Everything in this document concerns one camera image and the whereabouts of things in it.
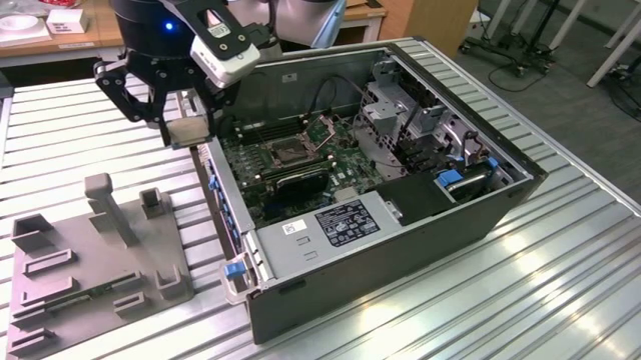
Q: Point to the white bowl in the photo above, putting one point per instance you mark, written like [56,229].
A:
[20,26]

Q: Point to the black wheeled stand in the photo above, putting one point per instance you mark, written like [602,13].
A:
[521,52]

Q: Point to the green RAM stick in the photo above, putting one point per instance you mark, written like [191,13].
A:
[75,300]

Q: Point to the black RAM slot bank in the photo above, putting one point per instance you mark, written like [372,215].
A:
[290,171]
[270,128]

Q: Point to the CPU socket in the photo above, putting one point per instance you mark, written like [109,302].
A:
[290,152]

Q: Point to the small silver chipset heatsink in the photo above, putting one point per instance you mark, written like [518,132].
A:
[344,193]

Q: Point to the silver CPU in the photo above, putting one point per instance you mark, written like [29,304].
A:
[188,131]

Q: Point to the wooden cabinet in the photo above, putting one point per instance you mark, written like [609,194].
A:
[441,22]

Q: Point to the black graphics card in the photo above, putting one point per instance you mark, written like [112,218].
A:
[300,185]

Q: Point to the small blue clip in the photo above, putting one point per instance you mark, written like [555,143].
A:
[490,163]

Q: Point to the blue case latch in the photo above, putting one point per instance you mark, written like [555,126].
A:
[235,270]

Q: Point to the grey parts rack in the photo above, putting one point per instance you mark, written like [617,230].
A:
[95,262]

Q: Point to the open black PC case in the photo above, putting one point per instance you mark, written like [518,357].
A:
[375,285]

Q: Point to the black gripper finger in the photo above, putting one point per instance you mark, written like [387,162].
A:
[223,99]
[119,95]

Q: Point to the silver power supply unit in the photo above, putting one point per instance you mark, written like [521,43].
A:
[300,247]

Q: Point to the green motherboard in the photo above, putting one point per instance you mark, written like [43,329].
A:
[350,161]

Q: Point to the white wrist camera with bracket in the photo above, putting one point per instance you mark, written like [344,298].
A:
[224,63]

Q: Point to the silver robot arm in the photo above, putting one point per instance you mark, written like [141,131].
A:
[295,15]

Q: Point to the white cardboard box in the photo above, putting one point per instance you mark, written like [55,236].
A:
[64,20]

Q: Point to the white table leg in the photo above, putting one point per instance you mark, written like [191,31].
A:
[604,72]

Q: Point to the grey metal drive cage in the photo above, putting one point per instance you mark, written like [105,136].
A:
[383,108]

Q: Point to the black plastic air shroud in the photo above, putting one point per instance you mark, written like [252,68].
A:
[410,198]

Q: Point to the blue expansion slot latch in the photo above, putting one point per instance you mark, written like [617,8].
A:
[211,182]

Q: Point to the blue disk carrier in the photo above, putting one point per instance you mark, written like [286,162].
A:
[447,179]

